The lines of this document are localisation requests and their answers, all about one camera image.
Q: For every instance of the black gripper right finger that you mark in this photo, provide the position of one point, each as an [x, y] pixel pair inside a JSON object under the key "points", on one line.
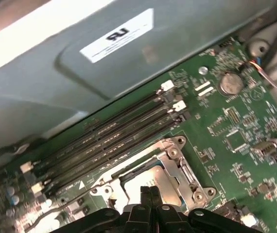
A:
{"points": [[167, 218]]}

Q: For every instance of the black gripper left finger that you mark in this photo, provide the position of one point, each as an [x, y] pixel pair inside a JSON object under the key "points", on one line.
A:
{"points": [[138, 218]]}

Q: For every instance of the CPU with silver top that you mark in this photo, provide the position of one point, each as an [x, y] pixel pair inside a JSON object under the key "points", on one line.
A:
{"points": [[131, 194]]}

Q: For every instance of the metal socket cover frame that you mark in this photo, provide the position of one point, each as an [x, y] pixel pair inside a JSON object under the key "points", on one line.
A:
{"points": [[175, 174]]}

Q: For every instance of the black RAM slot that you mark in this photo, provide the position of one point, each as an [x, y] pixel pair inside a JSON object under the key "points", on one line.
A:
{"points": [[104, 149], [104, 124], [104, 136], [104, 161]]}

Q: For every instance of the CPU socket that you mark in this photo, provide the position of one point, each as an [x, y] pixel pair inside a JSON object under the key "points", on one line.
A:
{"points": [[167, 145]]}

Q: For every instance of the green motherboard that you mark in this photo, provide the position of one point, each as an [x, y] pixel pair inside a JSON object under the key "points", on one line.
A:
{"points": [[213, 136]]}

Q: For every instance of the silver onboard USB port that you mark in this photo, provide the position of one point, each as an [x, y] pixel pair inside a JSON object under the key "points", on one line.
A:
{"points": [[264, 149]]}

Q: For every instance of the silver coin battery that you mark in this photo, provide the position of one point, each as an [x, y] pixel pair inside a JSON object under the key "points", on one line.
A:
{"points": [[231, 83]]}

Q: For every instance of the silver board screw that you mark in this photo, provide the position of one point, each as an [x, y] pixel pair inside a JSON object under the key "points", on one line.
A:
{"points": [[202, 70]]}

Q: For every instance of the black PC case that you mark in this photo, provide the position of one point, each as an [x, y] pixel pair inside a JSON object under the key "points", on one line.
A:
{"points": [[43, 85]]}

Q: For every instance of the white case sticker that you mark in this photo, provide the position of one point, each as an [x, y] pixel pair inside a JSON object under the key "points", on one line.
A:
{"points": [[119, 38]]}

